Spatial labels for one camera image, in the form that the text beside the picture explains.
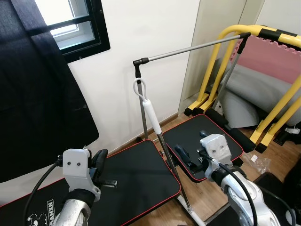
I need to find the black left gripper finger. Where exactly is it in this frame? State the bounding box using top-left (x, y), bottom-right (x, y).
top-left (93, 149), bottom-right (109, 171)

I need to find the white handled broom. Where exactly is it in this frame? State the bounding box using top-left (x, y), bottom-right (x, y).
top-left (133, 78), bottom-right (206, 226)

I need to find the black floor mat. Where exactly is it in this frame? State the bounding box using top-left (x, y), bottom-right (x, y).
top-left (252, 164), bottom-right (301, 226)

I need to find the clear plastic wrapper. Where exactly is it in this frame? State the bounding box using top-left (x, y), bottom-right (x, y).
top-left (245, 153), bottom-right (273, 175)

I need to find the grey folded mat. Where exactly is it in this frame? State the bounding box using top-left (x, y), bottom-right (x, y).
top-left (220, 64), bottom-right (301, 129)

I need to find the dark navy curtain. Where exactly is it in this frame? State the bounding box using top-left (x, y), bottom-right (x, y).
top-left (0, 0), bottom-right (100, 184)

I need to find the silver clothes rack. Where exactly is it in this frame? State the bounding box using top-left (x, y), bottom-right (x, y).
top-left (133, 32), bottom-right (251, 141)

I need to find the pink foam mat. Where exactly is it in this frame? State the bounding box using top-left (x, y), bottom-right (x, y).
top-left (235, 35), bottom-right (301, 85)

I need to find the black framed window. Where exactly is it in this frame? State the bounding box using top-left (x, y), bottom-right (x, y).
top-left (34, 0), bottom-right (111, 64)

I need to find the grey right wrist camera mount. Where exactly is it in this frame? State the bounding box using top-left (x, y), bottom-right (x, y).
top-left (199, 133), bottom-right (232, 166)

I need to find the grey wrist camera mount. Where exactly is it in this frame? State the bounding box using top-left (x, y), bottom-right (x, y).
top-left (199, 133), bottom-right (232, 166)
top-left (62, 148), bottom-right (102, 202)

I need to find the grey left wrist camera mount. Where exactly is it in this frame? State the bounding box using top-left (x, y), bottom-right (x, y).
top-left (62, 148), bottom-right (102, 202)

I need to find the black bench frame with rollers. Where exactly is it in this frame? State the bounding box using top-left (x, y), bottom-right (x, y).
top-left (206, 107), bottom-right (257, 152)

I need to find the yellow tubular exercise frame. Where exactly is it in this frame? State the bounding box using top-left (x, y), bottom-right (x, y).
top-left (184, 24), bottom-right (301, 153)

